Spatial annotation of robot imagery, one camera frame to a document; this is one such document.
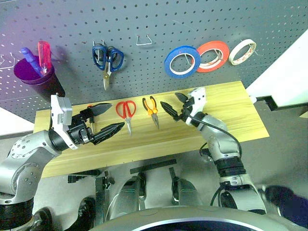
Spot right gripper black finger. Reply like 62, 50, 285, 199
160, 101, 185, 122
175, 92, 191, 104

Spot dark rounded shape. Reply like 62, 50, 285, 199
31, 196, 97, 231

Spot black table frame bar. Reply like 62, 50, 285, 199
129, 158, 178, 175

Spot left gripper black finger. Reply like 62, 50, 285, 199
79, 103, 113, 121
90, 122, 126, 146

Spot silver robot torso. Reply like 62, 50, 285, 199
90, 205, 308, 231

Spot white tape roll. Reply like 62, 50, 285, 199
228, 38, 257, 65

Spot white wire pegboard hook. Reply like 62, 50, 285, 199
0, 54, 16, 70

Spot clear red-handled screwdriver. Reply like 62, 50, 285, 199
38, 40, 52, 76

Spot dark purple blurred shape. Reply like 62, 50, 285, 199
264, 184, 308, 228

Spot dark grey pegboard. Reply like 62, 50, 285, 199
0, 0, 308, 123

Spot orange black needle-nose pliers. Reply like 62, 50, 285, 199
141, 96, 160, 130

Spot silver robot leg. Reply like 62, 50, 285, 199
172, 177, 203, 207
109, 175, 147, 218

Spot red-handled scissors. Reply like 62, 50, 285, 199
115, 100, 137, 136

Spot black table clamp bracket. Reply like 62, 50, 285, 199
67, 169, 101, 183

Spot blue tape roll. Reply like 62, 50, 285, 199
164, 45, 202, 79

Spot blue-handled scissors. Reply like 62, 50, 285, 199
92, 42, 125, 91

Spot blue-handled screwdriver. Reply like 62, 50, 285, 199
21, 47, 44, 77

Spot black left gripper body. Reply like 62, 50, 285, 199
66, 113, 94, 146

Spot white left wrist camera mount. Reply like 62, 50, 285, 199
50, 94, 79, 150

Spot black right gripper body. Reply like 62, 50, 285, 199
179, 96, 196, 124

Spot red tape roll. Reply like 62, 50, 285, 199
196, 40, 231, 73

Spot white board panel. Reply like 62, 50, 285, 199
245, 28, 308, 109

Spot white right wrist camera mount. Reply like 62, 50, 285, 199
185, 87, 207, 127

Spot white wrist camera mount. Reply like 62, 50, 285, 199
50, 94, 79, 150
185, 87, 207, 127

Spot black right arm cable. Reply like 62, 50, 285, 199
189, 115, 243, 159

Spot purple plastic cup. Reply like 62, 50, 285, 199
13, 55, 66, 98

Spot bare metal wire hook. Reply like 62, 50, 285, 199
136, 34, 154, 46

